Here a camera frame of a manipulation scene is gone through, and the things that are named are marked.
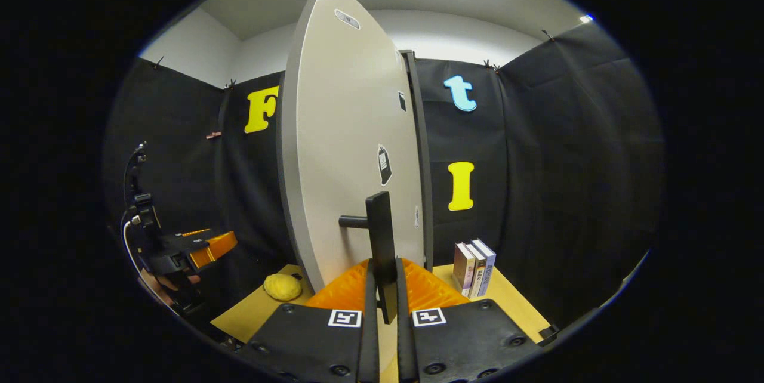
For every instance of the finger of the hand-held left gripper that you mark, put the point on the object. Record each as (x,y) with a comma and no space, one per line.
(196,232)
(215,249)

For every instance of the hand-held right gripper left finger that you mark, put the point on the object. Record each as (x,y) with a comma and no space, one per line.
(370,347)

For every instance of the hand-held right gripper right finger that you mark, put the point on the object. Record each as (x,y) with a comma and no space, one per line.
(406,353)

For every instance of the beige cabinet door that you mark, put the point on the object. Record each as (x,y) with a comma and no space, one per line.
(340,102)

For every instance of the white book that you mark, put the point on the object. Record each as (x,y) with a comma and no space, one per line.
(474,281)

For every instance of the mauve book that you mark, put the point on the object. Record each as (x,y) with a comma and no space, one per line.
(459,269)

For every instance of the lavender book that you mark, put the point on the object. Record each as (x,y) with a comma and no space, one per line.
(488,272)

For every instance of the black table edge clamp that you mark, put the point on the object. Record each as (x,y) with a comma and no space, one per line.
(549,332)

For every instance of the black backdrop clip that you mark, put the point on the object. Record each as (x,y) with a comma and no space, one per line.
(158,63)
(230,85)
(490,65)
(547,34)

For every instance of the black backdrop cloth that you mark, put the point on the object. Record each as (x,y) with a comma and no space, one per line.
(567,162)

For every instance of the short ceiling light strip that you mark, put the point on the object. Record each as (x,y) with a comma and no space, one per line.
(587,18)

